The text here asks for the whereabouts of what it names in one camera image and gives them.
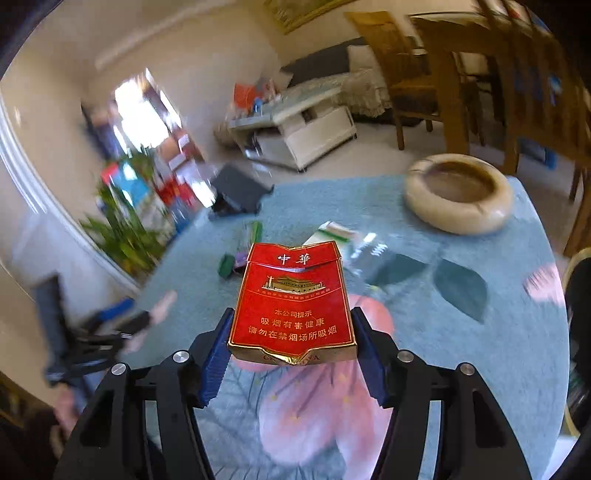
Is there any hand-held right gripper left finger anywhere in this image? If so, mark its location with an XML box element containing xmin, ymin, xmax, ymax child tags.
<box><xmin>53</xmin><ymin>307</ymin><xmax>236</xmax><ymax>480</ymax></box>

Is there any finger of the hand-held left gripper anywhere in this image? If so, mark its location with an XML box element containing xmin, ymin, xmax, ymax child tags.
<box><xmin>85</xmin><ymin>298</ymin><xmax>137</xmax><ymax>326</ymax></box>
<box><xmin>92</xmin><ymin>311</ymin><xmax>153</xmax><ymax>347</ymax></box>

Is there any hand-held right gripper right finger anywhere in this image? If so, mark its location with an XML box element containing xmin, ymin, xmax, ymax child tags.
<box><xmin>351</xmin><ymin>307</ymin><xmax>532</xmax><ymax>480</ymax></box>

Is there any red cigarette pack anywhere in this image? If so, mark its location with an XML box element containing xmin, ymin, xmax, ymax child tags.
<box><xmin>227</xmin><ymin>241</ymin><xmax>358</xmax><ymax>366</ymax></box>

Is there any black trash bin gold rim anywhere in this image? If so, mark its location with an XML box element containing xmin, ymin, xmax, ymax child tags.
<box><xmin>561</xmin><ymin>247</ymin><xmax>591</xmax><ymax>437</ymax></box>

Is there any green potted plant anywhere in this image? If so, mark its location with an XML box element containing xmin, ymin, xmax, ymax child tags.
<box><xmin>81</xmin><ymin>185</ymin><xmax>171</xmax><ymax>278</ymax></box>

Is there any clear plastic wrapper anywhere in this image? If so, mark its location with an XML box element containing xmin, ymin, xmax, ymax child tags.
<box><xmin>346</xmin><ymin>233</ymin><xmax>444</xmax><ymax>289</ymax></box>

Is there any teal cardboard box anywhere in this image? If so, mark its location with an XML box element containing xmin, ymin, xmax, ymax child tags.
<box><xmin>113</xmin><ymin>166</ymin><xmax>153</xmax><ymax>208</ymax></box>

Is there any red carton box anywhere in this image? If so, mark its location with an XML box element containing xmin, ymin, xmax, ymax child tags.
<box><xmin>154</xmin><ymin>178</ymin><xmax>197</xmax><ymax>208</ymax></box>

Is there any white green paper packet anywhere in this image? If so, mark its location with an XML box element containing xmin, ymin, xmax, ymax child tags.
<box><xmin>302</xmin><ymin>220</ymin><xmax>365</xmax><ymax>250</ymax></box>

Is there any black phone stand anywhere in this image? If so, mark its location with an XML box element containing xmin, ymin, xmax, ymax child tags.
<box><xmin>209</xmin><ymin>164</ymin><xmax>274</xmax><ymax>219</ymax></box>

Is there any beige round ashtray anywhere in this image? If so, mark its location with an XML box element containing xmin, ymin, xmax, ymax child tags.
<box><xmin>404</xmin><ymin>154</ymin><xmax>514</xmax><ymax>235</ymax></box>

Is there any white glass-top coffee table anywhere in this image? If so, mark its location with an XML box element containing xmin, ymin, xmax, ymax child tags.
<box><xmin>226</xmin><ymin>85</ymin><xmax>358</xmax><ymax>174</ymax></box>

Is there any red plastic bag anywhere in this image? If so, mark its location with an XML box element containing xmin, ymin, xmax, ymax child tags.
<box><xmin>233</xmin><ymin>82</ymin><xmax>259</xmax><ymax>109</ymax></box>

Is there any wooden dining table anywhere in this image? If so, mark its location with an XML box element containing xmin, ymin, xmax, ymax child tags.
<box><xmin>409</xmin><ymin>14</ymin><xmax>591</xmax><ymax>176</ymax></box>

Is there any white square pillow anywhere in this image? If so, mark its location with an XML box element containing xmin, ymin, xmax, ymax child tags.
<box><xmin>346</xmin><ymin>44</ymin><xmax>384</xmax><ymax>75</ymax></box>

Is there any dark grey sofa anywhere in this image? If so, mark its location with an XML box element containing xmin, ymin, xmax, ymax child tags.
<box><xmin>279</xmin><ymin>39</ymin><xmax>398</xmax><ymax>125</ymax></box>

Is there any wooden dining chair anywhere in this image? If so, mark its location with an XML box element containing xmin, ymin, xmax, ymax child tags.
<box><xmin>344</xmin><ymin>11</ymin><xmax>444</xmax><ymax>151</ymax></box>
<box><xmin>475</xmin><ymin>0</ymin><xmax>591</xmax><ymax>259</ymax></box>

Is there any framed horse painting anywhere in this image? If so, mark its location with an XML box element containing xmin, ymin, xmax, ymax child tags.
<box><xmin>263</xmin><ymin>0</ymin><xmax>356</xmax><ymax>35</ymax></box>

